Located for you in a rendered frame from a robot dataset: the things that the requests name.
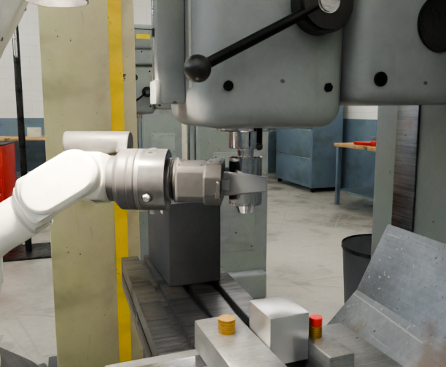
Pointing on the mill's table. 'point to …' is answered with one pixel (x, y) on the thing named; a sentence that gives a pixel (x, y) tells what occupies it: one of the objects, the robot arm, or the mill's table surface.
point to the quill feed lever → (312, 7)
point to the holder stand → (186, 242)
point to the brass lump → (226, 325)
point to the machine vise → (339, 343)
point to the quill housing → (259, 69)
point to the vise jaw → (232, 346)
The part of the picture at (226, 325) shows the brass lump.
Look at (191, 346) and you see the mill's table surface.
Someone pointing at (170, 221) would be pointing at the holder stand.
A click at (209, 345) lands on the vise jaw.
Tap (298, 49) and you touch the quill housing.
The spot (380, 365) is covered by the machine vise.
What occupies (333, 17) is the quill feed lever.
